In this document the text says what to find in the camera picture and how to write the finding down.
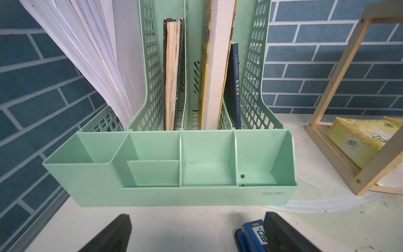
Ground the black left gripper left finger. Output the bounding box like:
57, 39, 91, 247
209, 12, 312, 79
79, 214, 132, 252

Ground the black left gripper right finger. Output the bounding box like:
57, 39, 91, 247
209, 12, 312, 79
263, 212, 321, 252

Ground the yellow tissue pack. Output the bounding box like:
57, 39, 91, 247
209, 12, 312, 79
326, 117, 400, 169
383, 116, 403, 128

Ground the wooden two-tier shelf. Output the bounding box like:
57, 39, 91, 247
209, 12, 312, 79
306, 1, 403, 196

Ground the blue stapler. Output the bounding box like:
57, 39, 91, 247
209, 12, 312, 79
234, 219, 269, 252

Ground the green desk file organizer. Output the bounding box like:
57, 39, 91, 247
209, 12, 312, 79
43, 1, 297, 207

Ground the dark blue book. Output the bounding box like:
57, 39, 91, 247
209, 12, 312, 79
224, 42, 241, 129

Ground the white paper stack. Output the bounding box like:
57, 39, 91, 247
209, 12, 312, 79
22, 1, 147, 129

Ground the thin black-cover book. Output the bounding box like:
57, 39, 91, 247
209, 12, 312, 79
163, 17, 184, 131

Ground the thick yellow-cover book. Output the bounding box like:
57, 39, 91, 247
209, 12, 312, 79
198, 0, 237, 130

